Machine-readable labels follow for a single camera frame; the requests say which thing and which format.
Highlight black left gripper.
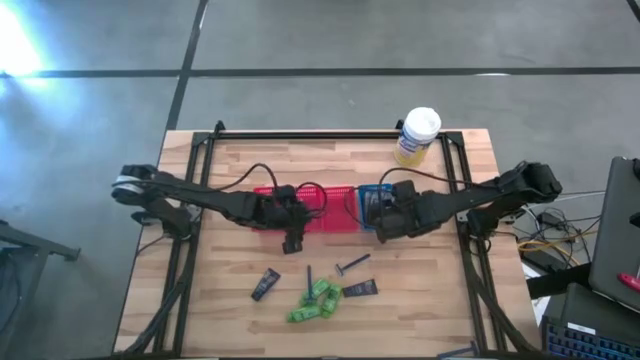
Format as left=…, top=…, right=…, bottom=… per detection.
left=257, top=193, right=314, bottom=256

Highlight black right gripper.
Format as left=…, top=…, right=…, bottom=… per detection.
left=374, top=180, right=434, bottom=245

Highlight blue plastic basket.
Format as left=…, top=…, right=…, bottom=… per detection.
left=356, top=183, right=396, bottom=232

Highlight white disinfecting wipes canister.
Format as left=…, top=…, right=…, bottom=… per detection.
left=393, top=106, right=443, bottom=168

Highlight black flat bar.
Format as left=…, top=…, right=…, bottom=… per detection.
left=525, top=263, right=592, bottom=300

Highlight black computer case blue grille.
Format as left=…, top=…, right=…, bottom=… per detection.
left=541, top=282, right=640, bottom=360

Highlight grey laptop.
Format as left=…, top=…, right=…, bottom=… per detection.
left=588, top=156, right=640, bottom=314

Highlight grey metal cart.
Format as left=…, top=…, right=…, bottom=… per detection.
left=0, top=219, right=82, bottom=360

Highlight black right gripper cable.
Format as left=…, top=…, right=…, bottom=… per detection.
left=343, top=187, right=374, bottom=229

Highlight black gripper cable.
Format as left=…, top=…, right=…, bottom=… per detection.
left=343, top=187, right=374, bottom=229
left=295, top=181, right=330, bottom=220

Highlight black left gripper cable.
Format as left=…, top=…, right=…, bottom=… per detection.
left=295, top=181, right=330, bottom=220

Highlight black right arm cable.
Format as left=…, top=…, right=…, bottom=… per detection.
left=378, top=166, right=474, bottom=201

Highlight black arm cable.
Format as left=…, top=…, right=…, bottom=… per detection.
left=378, top=166, right=474, bottom=201
left=207, top=162, right=280, bottom=201

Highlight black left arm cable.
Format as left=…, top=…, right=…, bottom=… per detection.
left=207, top=162, right=280, bottom=201

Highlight black aluminium table frame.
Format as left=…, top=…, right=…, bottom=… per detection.
left=117, top=119, right=544, bottom=360

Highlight yellow cable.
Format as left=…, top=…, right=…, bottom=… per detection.
left=517, top=238, right=599, bottom=254

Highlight black cable bundle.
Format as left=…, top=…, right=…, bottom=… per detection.
left=519, top=204, right=601, bottom=266

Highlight red handled tool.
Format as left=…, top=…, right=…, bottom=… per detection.
left=617, top=272, right=640, bottom=294

